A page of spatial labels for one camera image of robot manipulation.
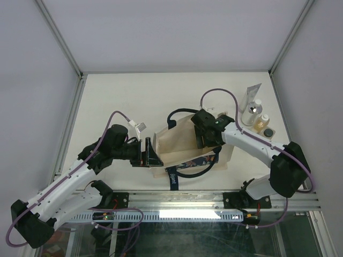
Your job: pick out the silver cosmetic tube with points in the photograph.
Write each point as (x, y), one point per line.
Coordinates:
(248, 97)

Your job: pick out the left aluminium frame post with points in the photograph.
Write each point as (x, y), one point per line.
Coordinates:
(42, 8)

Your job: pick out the yellow liquid bottle white cap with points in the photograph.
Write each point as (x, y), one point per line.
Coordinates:
(260, 123)

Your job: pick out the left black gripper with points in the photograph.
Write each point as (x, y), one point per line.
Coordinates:
(147, 158)

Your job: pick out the clear bottle white cap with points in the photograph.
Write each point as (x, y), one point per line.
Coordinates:
(252, 110)

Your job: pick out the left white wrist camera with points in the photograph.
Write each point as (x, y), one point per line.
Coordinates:
(135, 129)

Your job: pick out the aluminium frame post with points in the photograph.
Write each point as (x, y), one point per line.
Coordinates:
(291, 35)
(42, 8)

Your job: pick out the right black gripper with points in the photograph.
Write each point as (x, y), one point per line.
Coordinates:
(200, 134)

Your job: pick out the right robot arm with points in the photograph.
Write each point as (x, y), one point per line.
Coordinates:
(287, 164)

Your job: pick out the square bottle black cap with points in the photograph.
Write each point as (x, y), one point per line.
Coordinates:
(267, 132)

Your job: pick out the right aluminium frame post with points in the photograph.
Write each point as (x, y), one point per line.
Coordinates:
(291, 35)

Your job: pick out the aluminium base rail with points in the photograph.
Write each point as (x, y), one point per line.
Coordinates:
(153, 200)

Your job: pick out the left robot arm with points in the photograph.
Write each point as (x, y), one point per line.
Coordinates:
(37, 219)

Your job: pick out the cream canvas tote bag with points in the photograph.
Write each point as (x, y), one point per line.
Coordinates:
(177, 147)

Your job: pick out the grey slotted cable duct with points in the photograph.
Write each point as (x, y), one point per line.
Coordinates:
(165, 215)

